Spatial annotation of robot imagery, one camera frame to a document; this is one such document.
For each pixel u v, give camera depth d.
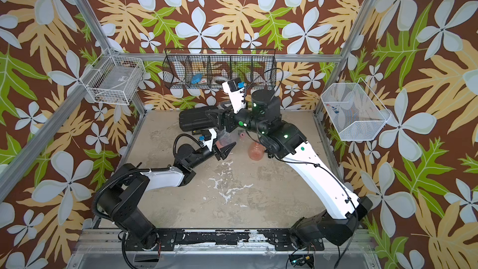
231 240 0.75
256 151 1.00
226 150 0.75
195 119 1.09
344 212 0.38
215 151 0.70
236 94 0.49
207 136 0.66
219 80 0.99
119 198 0.46
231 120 0.50
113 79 0.87
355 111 0.84
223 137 0.77
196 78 0.96
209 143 0.69
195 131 1.08
